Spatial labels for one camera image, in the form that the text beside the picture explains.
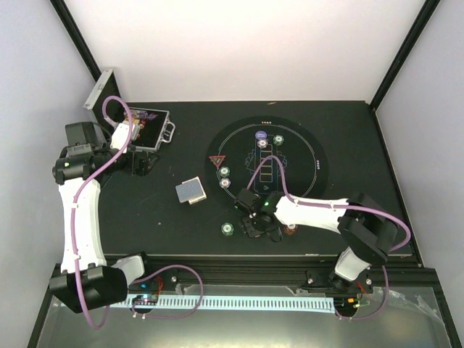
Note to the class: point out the black aluminium mounting rail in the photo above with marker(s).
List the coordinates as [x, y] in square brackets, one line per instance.
[314, 274]

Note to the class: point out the round black poker mat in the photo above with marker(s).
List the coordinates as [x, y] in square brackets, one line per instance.
[300, 159]

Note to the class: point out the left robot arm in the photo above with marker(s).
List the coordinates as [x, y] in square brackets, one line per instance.
[86, 281]

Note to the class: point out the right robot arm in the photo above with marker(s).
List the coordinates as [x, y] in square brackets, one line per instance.
[368, 231]

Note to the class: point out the red triangular all-in button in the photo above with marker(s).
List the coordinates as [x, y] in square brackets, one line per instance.
[217, 160]

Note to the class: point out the blue chip stack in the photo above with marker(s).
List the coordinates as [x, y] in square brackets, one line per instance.
[262, 144]
[225, 183]

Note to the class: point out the purple small blind button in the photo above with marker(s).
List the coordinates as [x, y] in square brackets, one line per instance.
[261, 135]

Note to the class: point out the brown poker chip stack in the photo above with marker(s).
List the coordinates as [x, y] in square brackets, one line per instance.
[290, 229]

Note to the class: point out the red dice in case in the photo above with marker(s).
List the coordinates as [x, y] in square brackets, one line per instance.
[141, 126]

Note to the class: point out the aluminium poker chip case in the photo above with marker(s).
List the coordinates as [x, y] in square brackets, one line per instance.
[155, 126]

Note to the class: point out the purple chips in case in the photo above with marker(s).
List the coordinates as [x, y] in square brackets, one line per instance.
[143, 114]

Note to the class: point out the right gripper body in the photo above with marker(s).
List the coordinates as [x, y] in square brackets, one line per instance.
[257, 228]

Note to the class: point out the white perforated cable strip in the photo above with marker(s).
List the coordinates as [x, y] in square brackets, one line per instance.
[243, 303]

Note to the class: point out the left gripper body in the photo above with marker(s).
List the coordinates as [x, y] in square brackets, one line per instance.
[139, 170]

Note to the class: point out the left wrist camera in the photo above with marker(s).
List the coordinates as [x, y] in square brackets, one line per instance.
[120, 135]

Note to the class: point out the green poker chip stack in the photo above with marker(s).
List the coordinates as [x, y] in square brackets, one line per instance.
[227, 229]

